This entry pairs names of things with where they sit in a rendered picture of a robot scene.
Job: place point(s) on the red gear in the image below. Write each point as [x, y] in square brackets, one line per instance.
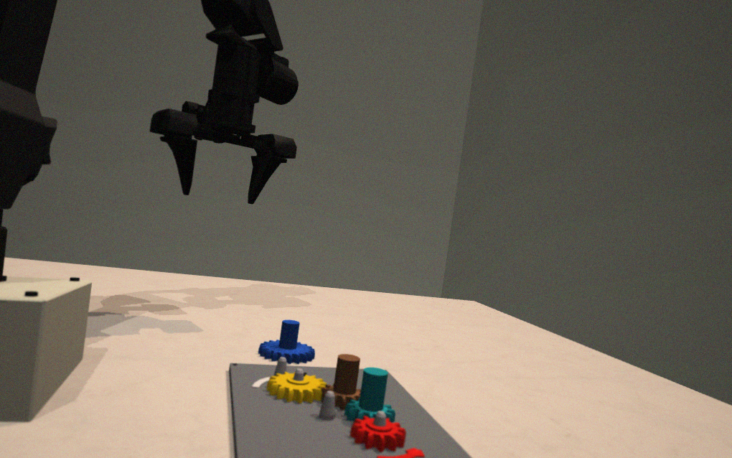
[388, 437]

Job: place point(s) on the yellow gear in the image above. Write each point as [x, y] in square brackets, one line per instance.
[284, 386]

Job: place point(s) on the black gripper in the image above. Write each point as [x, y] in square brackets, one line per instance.
[231, 110]

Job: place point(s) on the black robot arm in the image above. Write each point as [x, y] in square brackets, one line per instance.
[26, 135]

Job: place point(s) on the teal gear with tall hub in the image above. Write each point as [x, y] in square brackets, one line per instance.
[372, 397]

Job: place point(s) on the brown gear with tall cylinder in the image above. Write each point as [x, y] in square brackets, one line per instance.
[345, 382]

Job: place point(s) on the blue gear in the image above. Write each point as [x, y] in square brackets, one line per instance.
[287, 346]

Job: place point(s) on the white curved strip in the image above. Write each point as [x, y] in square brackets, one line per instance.
[260, 382]

